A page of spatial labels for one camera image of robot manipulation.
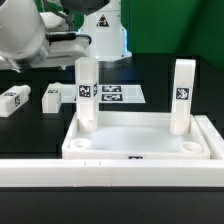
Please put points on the white right fence bar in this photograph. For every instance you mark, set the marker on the white right fence bar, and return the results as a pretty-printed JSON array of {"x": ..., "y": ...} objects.
[{"x": 213, "y": 139}]

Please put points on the white fence bar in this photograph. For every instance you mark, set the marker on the white fence bar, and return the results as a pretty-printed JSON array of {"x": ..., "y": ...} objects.
[
  {"x": 213, "y": 139},
  {"x": 110, "y": 173}
]

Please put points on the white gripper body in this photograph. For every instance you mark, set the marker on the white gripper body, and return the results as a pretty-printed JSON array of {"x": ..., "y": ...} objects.
[{"x": 62, "y": 52}]

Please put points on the white front fence bar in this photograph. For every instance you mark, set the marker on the white front fence bar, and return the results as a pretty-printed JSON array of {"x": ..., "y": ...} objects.
[{"x": 110, "y": 173}]

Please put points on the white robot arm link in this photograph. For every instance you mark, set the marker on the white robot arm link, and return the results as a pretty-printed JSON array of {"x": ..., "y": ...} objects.
[{"x": 23, "y": 42}]

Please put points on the white desk top tray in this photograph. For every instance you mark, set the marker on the white desk top tray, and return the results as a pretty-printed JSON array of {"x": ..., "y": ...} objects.
[{"x": 134, "y": 135}]

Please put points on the white tag mat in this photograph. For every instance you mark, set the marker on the white tag mat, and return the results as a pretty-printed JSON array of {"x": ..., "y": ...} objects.
[{"x": 132, "y": 94}]

